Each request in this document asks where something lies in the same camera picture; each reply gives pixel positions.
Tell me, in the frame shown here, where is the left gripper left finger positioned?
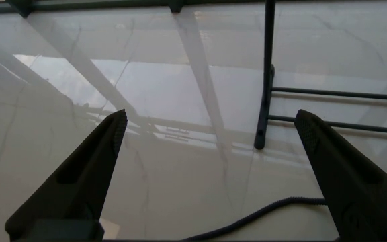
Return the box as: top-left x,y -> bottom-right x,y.
5,109 -> 128,240

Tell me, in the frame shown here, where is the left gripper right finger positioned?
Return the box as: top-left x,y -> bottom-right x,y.
294,109 -> 387,241

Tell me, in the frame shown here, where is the black clothes rack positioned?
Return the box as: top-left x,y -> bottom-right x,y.
253,0 -> 387,151

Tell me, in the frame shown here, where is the window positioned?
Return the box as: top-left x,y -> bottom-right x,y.
0,0 -> 268,18

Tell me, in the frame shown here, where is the black cable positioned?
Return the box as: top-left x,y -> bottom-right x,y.
182,196 -> 329,241

